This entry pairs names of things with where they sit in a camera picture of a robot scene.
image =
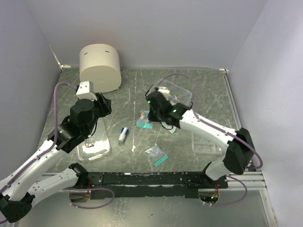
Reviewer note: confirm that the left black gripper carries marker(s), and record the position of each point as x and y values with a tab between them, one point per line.
105	107

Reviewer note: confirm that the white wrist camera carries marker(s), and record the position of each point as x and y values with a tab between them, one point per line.
165	92
86	91

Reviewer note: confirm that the white blue bandage roll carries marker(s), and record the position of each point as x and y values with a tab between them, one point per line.
123	134

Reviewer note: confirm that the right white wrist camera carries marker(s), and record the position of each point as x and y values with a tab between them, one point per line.
165	92

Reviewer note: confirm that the teal white sachet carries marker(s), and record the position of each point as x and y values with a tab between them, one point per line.
172	130

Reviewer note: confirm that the cream cylindrical container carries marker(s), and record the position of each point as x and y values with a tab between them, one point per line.
100	64

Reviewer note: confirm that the black base frame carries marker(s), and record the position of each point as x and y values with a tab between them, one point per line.
149	184

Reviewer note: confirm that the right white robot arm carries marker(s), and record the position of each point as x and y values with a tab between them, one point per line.
237	145

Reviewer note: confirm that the clear divider tray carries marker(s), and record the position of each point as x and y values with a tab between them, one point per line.
202	146

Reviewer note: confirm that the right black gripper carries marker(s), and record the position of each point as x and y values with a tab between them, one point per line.
151	117

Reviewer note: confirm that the clear box lid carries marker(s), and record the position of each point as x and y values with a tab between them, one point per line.
97	146

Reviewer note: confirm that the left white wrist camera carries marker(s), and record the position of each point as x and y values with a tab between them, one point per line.
86	91

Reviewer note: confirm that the clear plastic medicine box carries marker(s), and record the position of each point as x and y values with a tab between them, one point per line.
178	94

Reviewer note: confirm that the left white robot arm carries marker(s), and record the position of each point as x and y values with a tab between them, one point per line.
20	191

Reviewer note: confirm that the teal-edged clear bag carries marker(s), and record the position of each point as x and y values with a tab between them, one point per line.
143	121
156	155

